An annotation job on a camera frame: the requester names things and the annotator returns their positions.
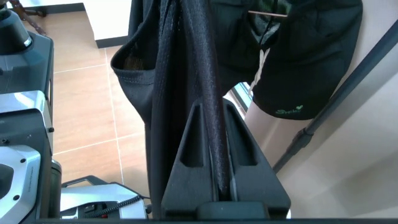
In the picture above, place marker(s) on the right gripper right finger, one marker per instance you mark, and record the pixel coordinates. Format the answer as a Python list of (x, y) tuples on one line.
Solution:
[(258, 186)]

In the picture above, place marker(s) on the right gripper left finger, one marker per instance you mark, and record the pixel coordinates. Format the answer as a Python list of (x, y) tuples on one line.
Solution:
[(186, 186)]

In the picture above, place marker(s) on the black shirt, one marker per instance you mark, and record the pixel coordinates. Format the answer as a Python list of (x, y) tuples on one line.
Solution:
[(174, 62)]

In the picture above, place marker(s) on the black shorts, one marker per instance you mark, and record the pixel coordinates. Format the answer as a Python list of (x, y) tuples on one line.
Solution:
[(311, 62)]

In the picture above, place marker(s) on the pink clothes hanger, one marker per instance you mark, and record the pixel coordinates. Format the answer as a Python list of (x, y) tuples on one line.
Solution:
[(267, 14)]

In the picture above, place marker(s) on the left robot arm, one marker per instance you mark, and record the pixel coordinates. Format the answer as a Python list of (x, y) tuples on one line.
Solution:
[(12, 34)]

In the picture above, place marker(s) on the black clothes rack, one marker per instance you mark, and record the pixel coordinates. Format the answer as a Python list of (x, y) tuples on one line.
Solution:
[(342, 97)]

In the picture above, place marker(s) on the beige curtain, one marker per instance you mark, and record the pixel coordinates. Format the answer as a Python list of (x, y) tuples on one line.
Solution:
[(342, 171)]

